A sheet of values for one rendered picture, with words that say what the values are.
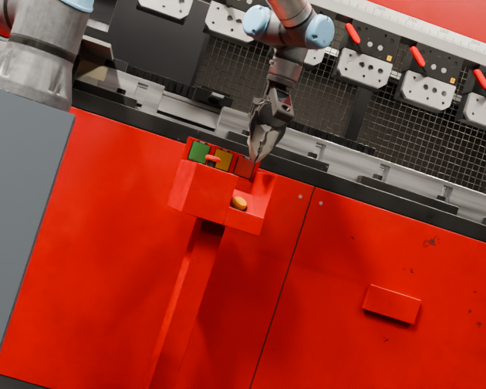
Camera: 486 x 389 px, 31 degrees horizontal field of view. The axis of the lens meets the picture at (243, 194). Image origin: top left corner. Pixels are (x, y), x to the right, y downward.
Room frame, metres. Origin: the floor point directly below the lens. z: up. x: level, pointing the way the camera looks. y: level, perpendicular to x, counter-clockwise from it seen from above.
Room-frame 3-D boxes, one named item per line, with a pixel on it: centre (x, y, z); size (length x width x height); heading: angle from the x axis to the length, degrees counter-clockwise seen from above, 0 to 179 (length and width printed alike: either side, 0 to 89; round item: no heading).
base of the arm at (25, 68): (1.49, 0.41, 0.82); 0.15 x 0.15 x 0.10
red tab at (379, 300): (2.39, -0.48, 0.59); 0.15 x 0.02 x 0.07; 97
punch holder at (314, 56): (2.49, -0.02, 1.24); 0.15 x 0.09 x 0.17; 97
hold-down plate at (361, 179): (2.49, -0.45, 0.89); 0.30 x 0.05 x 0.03; 97
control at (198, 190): (2.10, 0.05, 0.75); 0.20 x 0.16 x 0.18; 108
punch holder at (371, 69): (2.52, -0.22, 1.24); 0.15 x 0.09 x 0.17; 97
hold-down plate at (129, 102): (2.37, 0.51, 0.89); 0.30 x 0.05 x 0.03; 97
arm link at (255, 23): (2.00, 0.05, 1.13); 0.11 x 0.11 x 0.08; 45
